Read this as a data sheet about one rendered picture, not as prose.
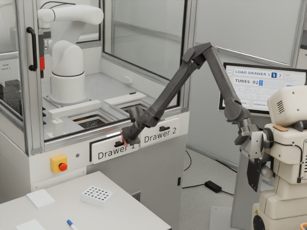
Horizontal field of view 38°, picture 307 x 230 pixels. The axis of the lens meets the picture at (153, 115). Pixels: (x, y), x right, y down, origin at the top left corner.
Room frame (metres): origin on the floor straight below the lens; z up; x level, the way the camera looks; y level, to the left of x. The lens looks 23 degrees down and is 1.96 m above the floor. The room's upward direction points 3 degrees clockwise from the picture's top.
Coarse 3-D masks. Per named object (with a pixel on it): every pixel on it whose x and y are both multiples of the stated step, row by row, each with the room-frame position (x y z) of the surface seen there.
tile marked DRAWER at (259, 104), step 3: (255, 102) 2.49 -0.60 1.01; (258, 102) 2.49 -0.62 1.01; (261, 102) 2.48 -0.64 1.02; (264, 102) 2.48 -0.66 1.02; (255, 105) 2.47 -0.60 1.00; (258, 105) 2.47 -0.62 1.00; (261, 105) 2.47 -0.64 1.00; (264, 105) 2.47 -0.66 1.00; (267, 105) 2.47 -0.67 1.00; (258, 108) 2.46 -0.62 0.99; (261, 108) 2.46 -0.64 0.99; (264, 108) 2.46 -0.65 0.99; (267, 108) 2.46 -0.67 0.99
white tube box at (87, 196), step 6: (84, 192) 1.76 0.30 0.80; (90, 192) 1.76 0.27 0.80; (96, 192) 1.77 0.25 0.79; (102, 192) 1.77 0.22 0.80; (84, 198) 1.74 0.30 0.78; (90, 198) 1.72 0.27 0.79; (96, 198) 1.71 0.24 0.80; (102, 198) 1.72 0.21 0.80; (108, 198) 1.72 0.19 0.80; (96, 204) 1.71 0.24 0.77; (102, 204) 1.69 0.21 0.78
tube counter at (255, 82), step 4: (252, 80) 2.58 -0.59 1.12; (256, 80) 2.58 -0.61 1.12; (260, 80) 2.57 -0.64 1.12; (264, 80) 2.57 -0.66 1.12; (268, 80) 2.57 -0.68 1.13; (252, 84) 2.56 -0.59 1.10; (256, 84) 2.56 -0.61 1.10; (260, 84) 2.56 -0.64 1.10; (264, 84) 2.56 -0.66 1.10; (268, 84) 2.55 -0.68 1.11; (272, 84) 2.55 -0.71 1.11; (276, 84) 2.55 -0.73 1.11; (280, 84) 2.55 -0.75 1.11
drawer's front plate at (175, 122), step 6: (168, 120) 2.34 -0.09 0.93; (174, 120) 2.36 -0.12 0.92; (156, 126) 2.27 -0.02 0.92; (174, 126) 2.36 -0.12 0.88; (144, 132) 2.22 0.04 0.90; (150, 132) 2.25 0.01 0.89; (156, 132) 2.27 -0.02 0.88; (162, 132) 2.30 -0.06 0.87; (174, 132) 2.36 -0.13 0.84; (144, 138) 2.22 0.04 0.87; (156, 138) 2.28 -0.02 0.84; (162, 138) 2.30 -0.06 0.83; (144, 144) 2.22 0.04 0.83
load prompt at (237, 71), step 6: (234, 72) 2.62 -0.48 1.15; (240, 72) 2.62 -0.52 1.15; (246, 72) 2.62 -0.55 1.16; (252, 72) 2.61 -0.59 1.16; (258, 72) 2.61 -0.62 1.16; (264, 72) 2.61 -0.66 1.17; (270, 72) 2.61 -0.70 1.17; (276, 72) 2.60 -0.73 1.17; (282, 72) 2.60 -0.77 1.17; (270, 78) 2.58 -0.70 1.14; (276, 78) 2.58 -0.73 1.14; (282, 78) 2.57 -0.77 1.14
